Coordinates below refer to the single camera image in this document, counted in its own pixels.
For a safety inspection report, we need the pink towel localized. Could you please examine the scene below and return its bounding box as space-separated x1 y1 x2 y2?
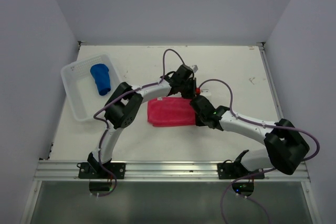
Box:
147 97 196 127

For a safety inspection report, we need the blue towel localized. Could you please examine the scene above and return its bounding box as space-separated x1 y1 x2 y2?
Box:
90 63 111 96

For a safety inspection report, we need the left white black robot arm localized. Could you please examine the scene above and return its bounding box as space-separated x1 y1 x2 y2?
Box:
87 64 197 178

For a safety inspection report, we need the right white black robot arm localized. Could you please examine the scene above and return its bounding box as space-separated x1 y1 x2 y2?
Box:
190 95 310 178

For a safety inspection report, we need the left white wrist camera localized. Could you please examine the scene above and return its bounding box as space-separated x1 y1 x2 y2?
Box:
191 65 198 73

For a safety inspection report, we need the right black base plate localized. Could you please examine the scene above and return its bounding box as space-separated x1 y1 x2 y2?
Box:
217 159 265 179

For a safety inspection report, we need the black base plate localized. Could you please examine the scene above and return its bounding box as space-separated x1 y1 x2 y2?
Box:
77 162 126 179
217 159 265 179

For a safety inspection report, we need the right aluminium rail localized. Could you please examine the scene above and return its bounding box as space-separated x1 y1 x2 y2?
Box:
257 42 284 119

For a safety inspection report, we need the aluminium rail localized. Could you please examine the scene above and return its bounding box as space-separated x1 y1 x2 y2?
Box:
34 159 310 183
257 42 284 119

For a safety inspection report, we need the front aluminium rail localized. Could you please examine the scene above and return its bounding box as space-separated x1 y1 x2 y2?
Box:
34 159 310 183

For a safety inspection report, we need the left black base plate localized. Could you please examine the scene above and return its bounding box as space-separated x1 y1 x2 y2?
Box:
77 162 126 179

